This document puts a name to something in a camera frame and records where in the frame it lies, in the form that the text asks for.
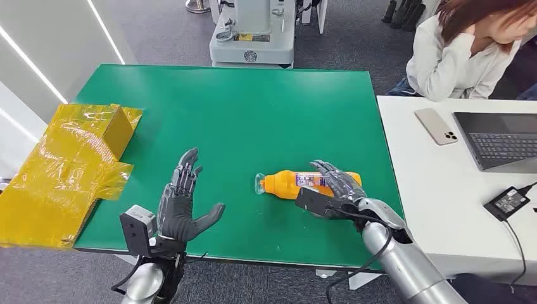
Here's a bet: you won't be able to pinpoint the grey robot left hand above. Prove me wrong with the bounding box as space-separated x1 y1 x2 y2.
156 148 225 244

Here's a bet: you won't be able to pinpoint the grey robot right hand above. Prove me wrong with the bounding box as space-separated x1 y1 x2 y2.
310 160 368 221

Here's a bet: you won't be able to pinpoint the orange detergent bottle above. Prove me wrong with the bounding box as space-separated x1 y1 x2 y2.
255 170 362 201

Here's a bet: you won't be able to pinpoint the beige smartphone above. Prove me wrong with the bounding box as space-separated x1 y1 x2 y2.
414 108 459 146

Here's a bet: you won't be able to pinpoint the yellow taped cardboard box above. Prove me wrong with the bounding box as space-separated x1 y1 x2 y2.
0 103 144 250

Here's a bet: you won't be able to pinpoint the grey laptop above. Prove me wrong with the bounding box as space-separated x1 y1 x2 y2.
452 111 537 174

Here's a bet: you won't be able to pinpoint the black power adapter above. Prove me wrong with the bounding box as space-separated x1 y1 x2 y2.
483 186 531 222

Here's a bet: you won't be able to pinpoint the person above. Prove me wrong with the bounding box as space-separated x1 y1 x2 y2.
386 0 537 103

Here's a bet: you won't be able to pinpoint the light grey machine base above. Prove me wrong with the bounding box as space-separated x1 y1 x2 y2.
208 0 296 68

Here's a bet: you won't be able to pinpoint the black chair legs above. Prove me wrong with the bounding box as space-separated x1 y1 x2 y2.
381 0 426 33

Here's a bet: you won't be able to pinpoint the chrome round stand base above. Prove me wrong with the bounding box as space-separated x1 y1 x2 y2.
185 0 211 14

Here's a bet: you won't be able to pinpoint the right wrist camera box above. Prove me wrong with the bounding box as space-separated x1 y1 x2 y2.
294 187 336 219

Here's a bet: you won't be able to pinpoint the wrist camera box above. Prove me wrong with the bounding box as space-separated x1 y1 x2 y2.
294 187 336 219
119 205 158 257

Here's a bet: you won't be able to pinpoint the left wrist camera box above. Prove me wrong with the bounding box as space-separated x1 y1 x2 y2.
119 205 158 257

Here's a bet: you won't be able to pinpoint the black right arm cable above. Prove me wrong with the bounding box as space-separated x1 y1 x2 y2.
325 205 395 304

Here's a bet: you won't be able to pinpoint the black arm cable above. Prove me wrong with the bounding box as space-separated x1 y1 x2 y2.
110 253 146 296
325 205 395 304

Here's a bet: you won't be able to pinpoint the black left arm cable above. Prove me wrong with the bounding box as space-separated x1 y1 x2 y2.
110 253 146 296

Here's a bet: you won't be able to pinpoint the white table leg bracket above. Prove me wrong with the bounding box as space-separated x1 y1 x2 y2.
348 272 382 291

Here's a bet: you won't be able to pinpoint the black adapter cable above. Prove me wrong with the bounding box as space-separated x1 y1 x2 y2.
502 181 537 287

